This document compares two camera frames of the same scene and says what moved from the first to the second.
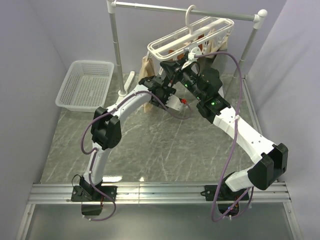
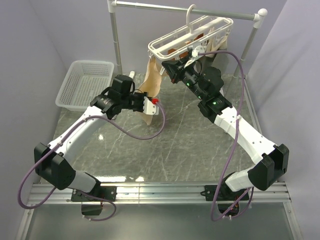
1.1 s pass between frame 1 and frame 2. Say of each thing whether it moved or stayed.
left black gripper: moved
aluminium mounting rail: stayed
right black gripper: stayed
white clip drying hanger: stayed
